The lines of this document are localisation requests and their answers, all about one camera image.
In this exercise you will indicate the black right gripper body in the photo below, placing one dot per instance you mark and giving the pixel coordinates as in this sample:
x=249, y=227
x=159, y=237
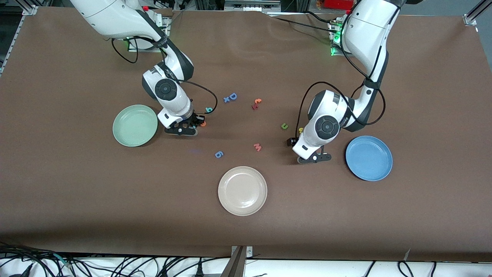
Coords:
x=196, y=120

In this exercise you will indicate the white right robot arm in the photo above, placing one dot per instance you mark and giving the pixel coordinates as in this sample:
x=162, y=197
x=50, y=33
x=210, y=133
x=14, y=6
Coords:
x=115, y=15

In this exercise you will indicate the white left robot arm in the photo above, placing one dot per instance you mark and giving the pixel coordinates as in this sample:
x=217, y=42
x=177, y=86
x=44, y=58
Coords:
x=369, y=34

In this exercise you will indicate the pink foam letter m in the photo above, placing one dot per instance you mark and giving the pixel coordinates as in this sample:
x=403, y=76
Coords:
x=257, y=147

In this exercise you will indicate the blue foam letter g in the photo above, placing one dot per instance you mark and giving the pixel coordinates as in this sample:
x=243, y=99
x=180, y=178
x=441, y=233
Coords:
x=219, y=154

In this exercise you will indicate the blue foam letter D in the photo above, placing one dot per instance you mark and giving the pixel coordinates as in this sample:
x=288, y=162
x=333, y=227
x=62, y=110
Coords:
x=232, y=96

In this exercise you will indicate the light green plate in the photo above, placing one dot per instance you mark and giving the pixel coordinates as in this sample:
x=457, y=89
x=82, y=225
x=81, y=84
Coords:
x=135, y=125

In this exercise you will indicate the beige plate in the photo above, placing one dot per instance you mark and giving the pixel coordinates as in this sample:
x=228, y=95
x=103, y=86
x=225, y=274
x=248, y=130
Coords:
x=242, y=191

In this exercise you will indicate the blue plate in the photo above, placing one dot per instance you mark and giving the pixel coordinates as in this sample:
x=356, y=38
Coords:
x=369, y=158

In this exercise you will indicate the aluminium profile bar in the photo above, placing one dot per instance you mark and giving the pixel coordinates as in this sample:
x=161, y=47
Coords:
x=234, y=265

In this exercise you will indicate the brown paper table cover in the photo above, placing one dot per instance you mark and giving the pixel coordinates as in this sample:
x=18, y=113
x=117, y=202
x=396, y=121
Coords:
x=77, y=200

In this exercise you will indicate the red box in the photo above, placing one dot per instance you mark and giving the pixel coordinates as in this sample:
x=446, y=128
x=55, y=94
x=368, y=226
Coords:
x=338, y=4

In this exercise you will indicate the black power plug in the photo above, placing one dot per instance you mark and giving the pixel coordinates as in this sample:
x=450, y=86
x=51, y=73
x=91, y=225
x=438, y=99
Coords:
x=199, y=271

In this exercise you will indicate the silver aluminium corner profile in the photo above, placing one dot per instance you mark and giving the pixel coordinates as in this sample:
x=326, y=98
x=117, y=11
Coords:
x=471, y=19
x=30, y=9

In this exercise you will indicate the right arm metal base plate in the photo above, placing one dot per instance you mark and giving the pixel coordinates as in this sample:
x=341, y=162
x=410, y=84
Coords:
x=140, y=47

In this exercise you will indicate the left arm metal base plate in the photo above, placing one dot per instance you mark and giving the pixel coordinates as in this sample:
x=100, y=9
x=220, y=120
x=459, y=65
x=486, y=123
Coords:
x=335, y=52

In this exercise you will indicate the grey metal enclosure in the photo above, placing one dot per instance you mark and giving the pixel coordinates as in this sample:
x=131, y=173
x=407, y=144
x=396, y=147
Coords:
x=250, y=4

